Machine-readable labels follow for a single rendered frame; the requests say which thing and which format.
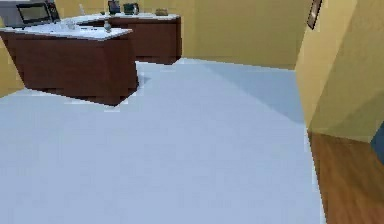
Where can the grey microwave oven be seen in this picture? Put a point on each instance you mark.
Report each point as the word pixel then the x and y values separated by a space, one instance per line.
pixel 30 12

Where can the clear glass cup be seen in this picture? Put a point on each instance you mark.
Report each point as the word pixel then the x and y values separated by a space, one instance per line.
pixel 70 24

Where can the dark brown kitchen counter cabinet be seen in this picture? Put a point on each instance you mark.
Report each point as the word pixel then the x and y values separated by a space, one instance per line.
pixel 76 63

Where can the dark blue furniture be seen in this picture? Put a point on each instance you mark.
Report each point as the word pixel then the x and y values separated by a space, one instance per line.
pixel 378 142

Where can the black coffee machine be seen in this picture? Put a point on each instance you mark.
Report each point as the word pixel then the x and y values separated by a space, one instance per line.
pixel 114 6

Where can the brown bread loaf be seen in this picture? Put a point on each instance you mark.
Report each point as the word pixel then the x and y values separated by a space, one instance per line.
pixel 161 12

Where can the framed wall picture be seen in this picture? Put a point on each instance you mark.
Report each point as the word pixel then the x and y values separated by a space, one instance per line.
pixel 313 14

